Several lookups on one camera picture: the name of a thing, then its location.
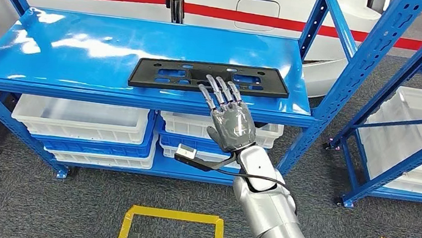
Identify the black stanchion post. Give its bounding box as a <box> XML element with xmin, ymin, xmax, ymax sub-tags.
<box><xmin>161</xmin><ymin>0</ymin><xmax>187</xmax><ymax>26</ymax></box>

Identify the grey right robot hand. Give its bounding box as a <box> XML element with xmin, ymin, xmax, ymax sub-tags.
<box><xmin>190</xmin><ymin>73</ymin><xmax>264</xmax><ymax>157</ymax></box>

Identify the black plastic plate part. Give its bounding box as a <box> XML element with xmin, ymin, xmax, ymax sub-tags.
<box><xmin>127</xmin><ymin>49</ymin><xmax>293</xmax><ymax>107</ymax></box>

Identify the black camera cable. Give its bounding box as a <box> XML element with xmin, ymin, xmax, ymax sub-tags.
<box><xmin>183</xmin><ymin>149</ymin><xmax>289</xmax><ymax>188</ymax></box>

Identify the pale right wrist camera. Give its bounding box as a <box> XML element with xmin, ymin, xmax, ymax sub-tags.
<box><xmin>171</xmin><ymin>143</ymin><xmax>232</xmax><ymax>176</ymax></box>

